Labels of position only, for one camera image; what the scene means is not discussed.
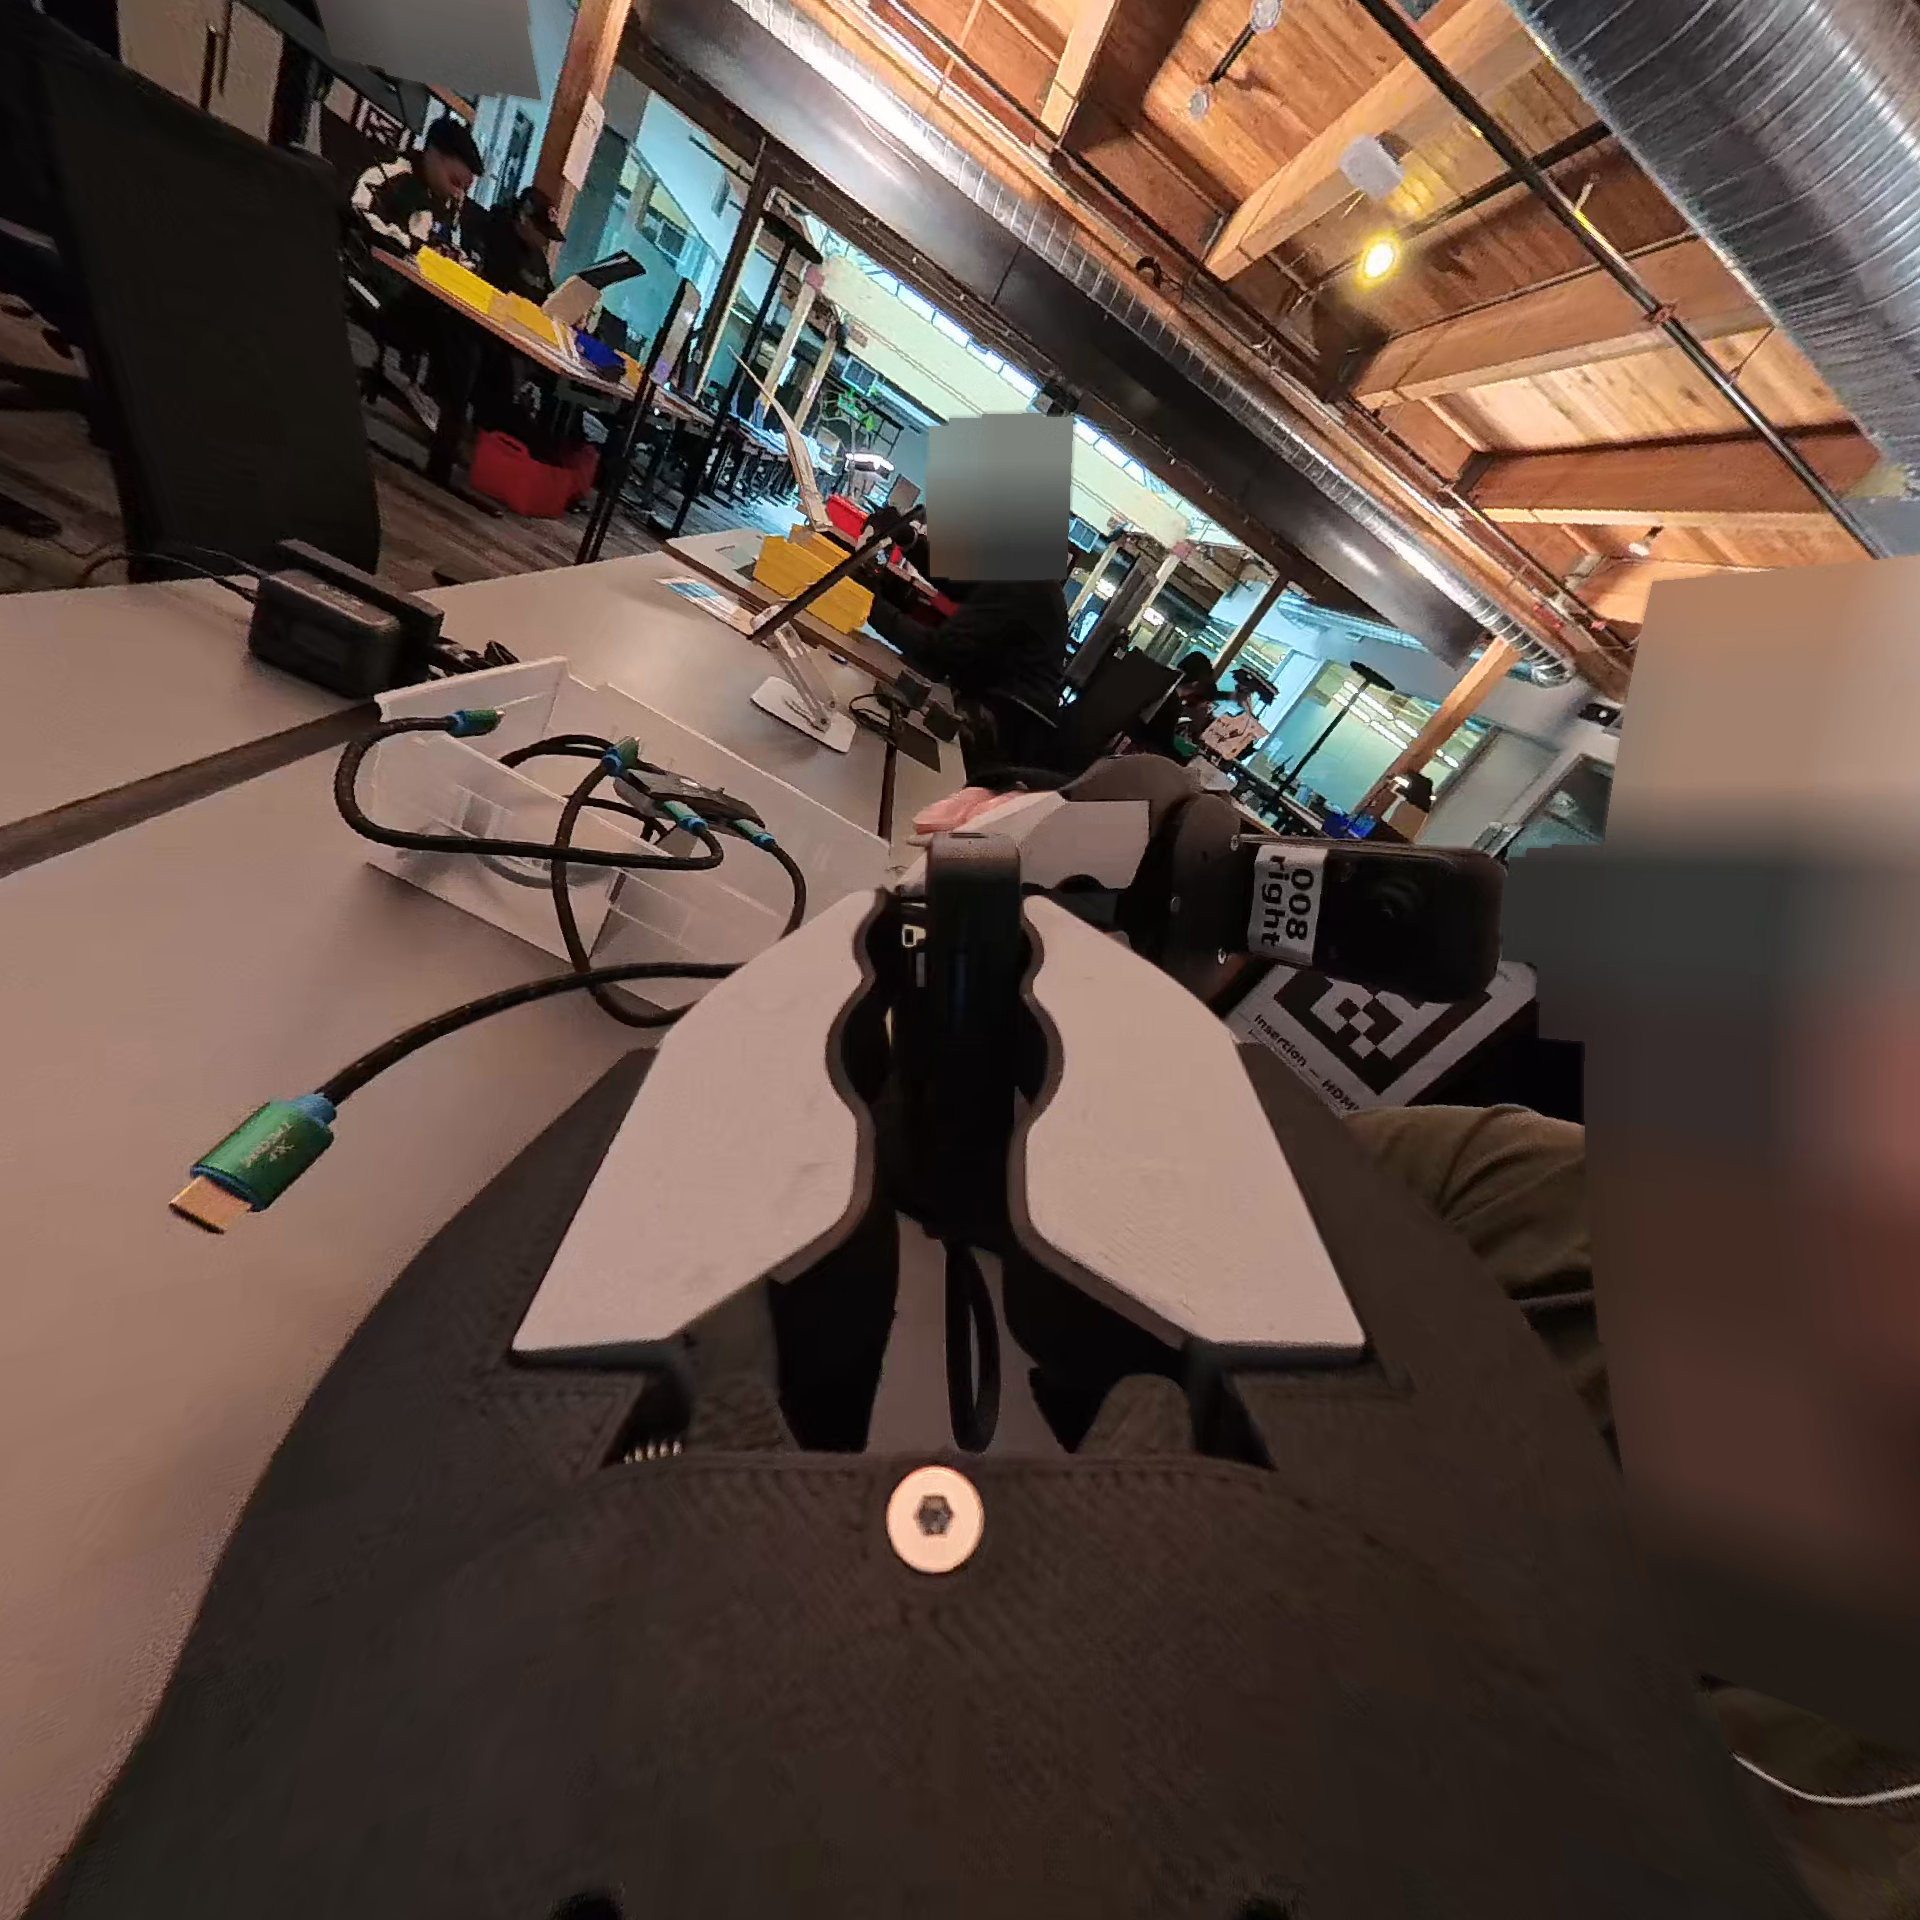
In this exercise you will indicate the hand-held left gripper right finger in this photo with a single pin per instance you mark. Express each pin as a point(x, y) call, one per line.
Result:
point(1185, 1172)

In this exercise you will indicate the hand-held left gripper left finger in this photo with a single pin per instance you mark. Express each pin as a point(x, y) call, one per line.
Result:
point(704, 1172)

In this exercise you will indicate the black hdmi adapter box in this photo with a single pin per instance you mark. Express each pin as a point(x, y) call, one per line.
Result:
point(968, 1020)

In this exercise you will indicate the clear plastic bin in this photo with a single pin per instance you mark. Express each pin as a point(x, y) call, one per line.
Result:
point(451, 796)

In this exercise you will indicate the person's right hand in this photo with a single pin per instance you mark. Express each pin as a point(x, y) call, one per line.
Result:
point(954, 809)

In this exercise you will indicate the black office chair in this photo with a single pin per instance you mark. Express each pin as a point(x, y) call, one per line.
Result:
point(1126, 705)
point(210, 301)

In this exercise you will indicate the black white marker sign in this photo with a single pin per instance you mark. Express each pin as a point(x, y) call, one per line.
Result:
point(1350, 1020)

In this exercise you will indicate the black floor lamp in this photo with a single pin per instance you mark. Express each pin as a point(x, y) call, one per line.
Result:
point(1368, 668)

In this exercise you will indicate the clear stand with white base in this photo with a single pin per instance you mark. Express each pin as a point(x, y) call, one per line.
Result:
point(809, 716)

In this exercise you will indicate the yellow plastic bin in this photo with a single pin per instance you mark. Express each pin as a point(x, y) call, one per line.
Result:
point(451, 273)
point(796, 569)
point(523, 317)

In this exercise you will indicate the ceiling lamp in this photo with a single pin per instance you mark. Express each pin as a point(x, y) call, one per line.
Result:
point(1376, 260)

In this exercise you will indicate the black desk control box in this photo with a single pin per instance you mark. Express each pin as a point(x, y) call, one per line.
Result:
point(322, 629)

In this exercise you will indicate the red plastic crate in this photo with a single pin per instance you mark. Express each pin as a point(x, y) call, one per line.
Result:
point(523, 480)

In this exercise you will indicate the blue plastic bin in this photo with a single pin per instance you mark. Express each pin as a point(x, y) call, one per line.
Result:
point(603, 352)

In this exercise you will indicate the silver air duct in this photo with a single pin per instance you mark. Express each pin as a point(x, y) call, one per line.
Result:
point(1769, 150)

